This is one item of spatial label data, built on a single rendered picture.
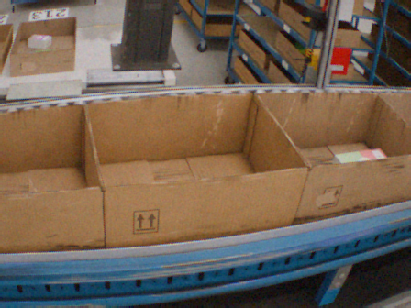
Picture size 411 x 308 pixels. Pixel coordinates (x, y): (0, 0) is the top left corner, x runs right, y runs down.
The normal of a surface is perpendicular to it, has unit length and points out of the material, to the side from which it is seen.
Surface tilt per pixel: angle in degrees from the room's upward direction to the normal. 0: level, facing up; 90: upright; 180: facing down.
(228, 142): 90
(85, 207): 90
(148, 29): 90
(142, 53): 90
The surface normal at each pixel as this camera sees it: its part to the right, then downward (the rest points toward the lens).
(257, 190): 0.31, 0.57
